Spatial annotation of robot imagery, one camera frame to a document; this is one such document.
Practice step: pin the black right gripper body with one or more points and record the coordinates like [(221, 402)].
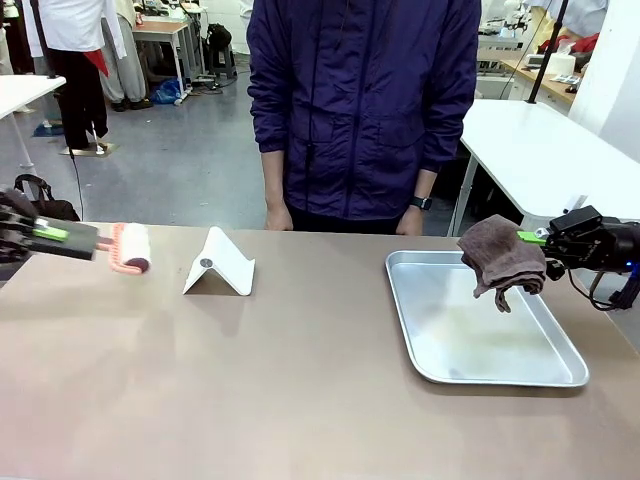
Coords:
[(600, 245)]

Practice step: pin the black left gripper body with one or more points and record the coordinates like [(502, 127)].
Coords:
[(15, 230)]

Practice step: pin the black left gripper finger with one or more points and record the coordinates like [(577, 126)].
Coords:
[(60, 252), (70, 237)]

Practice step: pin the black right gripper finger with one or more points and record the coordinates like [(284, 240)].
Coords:
[(555, 270), (531, 237)]

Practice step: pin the brown cloth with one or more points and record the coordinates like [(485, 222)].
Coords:
[(502, 260)]

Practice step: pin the pink lint roller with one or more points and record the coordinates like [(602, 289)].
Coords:
[(130, 250)]

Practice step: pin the person left forearm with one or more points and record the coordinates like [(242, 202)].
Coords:
[(425, 182)]

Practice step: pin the person right forearm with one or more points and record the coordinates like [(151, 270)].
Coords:
[(274, 177)]

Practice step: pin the person left hand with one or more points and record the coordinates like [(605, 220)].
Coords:
[(410, 222)]

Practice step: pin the person right hand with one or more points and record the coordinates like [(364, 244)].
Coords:
[(277, 217)]

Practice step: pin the black bag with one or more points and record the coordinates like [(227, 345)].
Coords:
[(45, 202)]

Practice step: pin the large white table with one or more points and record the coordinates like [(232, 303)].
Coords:
[(540, 150)]

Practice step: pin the silver metal tray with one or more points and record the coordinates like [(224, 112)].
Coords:
[(475, 345)]

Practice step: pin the black wristwatch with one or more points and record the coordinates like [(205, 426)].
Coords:
[(421, 203)]

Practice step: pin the white side table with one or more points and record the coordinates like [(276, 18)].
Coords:
[(20, 92)]

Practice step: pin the white folded stand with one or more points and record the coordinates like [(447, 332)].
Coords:
[(220, 265)]

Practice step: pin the wooden workbench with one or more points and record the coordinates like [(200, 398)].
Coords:
[(540, 80)]

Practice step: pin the person in white coat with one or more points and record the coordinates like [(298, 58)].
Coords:
[(75, 65)]

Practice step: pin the blue plastic bag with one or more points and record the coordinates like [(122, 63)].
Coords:
[(167, 91)]

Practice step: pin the person in grey trousers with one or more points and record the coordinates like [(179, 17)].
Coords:
[(125, 60)]

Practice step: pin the black trousers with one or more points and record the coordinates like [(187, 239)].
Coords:
[(345, 225)]

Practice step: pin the black stand pole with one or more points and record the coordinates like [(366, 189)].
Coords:
[(42, 37)]

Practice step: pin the red cloth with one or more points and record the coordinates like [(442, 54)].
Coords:
[(582, 45)]

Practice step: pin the person in navy jacket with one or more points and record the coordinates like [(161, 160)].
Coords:
[(360, 100)]

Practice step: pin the wooden top desk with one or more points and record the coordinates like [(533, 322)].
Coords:
[(162, 35)]

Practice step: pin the black stool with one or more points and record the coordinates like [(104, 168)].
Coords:
[(220, 47)]

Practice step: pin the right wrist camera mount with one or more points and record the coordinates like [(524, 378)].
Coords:
[(575, 218)]

